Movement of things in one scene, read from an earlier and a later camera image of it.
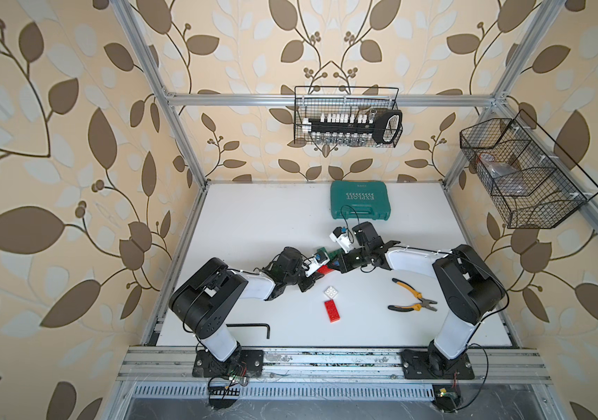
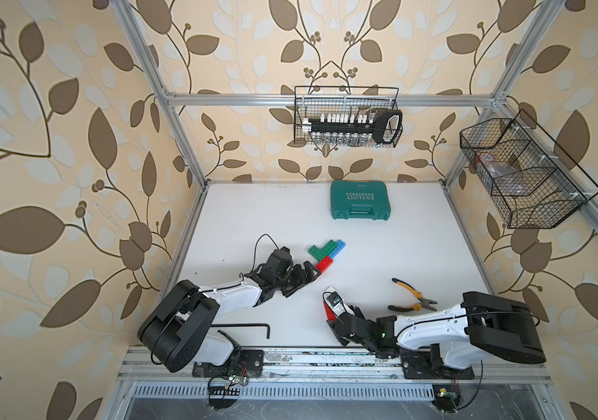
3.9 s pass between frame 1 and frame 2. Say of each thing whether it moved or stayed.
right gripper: moved
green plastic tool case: stayed
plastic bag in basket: stayed
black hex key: stayed
